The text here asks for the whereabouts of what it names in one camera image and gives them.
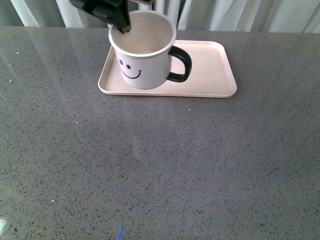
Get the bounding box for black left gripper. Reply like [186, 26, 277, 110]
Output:
[70, 0, 131, 33]

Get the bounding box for white smiley mug black handle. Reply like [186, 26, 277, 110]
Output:
[108, 10, 192, 90]

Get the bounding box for pale pink rectangular tray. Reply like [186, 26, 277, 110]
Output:
[98, 40, 237, 98]

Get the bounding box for grey-white pleated curtain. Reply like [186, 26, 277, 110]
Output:
[0, 0, 320, 34]

